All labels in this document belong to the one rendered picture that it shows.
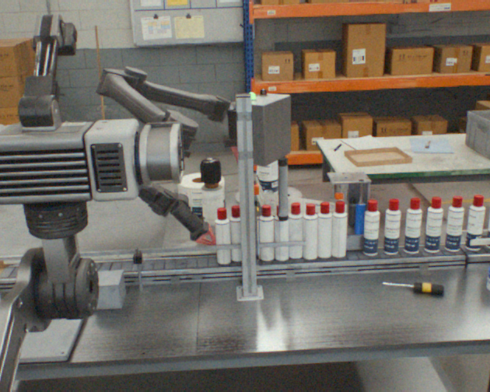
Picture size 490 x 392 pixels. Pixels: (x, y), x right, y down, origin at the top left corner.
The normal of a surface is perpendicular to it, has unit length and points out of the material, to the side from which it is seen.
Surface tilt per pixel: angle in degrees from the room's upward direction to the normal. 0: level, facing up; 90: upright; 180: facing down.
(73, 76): 90
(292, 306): 0
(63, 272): 90
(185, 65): 90
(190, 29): 90
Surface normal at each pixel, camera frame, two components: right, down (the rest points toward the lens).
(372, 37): 0.04, 0.34
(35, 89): 0.01, -0.42
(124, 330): -0.03, -0.93
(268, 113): 0.85, 0.17
